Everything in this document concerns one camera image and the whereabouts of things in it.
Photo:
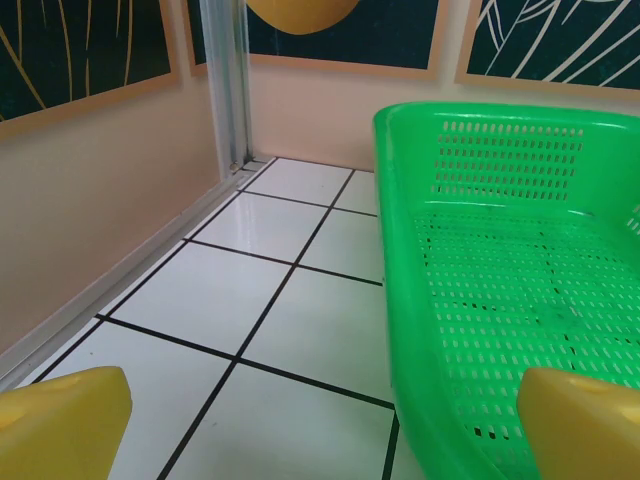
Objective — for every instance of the aluminium side rail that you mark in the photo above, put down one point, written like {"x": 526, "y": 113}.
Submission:
{"x": 125, "y": 280}

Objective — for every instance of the aluminium corner post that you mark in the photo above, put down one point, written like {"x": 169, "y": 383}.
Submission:
{"x": 227, "y": 75}

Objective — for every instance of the orange oval wall panel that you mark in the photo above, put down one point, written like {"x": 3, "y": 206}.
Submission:
{"x": 375, "y": 30}

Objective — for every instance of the bright green plastic basket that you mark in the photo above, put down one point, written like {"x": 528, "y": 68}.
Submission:
{"x": 500, "y": 300}

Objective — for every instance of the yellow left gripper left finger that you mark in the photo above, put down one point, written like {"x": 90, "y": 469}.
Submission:
{"x": 60, "y": 425}

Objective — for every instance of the gold grass wall panel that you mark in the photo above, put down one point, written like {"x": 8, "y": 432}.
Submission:
{"x": 75, "y": 50}

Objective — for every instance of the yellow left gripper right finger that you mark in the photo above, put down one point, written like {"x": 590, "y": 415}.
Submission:
{"x": 585, "y": 430}

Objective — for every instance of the white leaf outline wall panel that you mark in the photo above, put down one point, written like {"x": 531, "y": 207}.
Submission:
{"x": 550, "y": 40}

